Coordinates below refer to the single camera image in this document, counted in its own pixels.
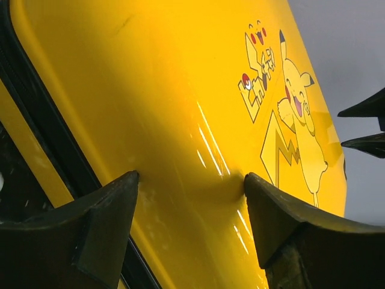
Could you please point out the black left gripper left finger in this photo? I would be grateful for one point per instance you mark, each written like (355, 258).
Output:
(81, 244)

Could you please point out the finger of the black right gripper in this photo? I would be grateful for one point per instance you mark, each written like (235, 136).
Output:
(372, 144)
(370, 107)

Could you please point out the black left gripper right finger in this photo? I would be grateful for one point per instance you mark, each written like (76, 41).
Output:
(301, 246)

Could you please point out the yellow Pikachu suitcase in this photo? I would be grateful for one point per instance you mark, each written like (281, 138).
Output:
(193, 95)

